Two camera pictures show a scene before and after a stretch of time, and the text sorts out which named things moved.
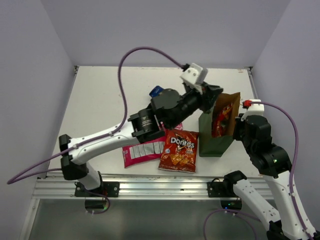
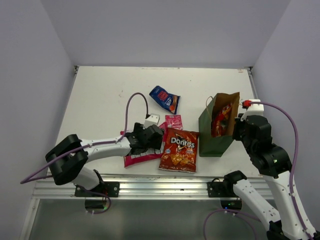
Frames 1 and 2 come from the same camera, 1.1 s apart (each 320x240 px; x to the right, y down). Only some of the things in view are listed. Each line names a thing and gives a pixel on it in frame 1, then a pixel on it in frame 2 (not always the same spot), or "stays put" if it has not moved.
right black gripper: x=238 y=123 stays put
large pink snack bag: x=136 y=154 stays put
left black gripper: x=207 y=97 → x=138 y=128
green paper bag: x=218 y=127 stays put
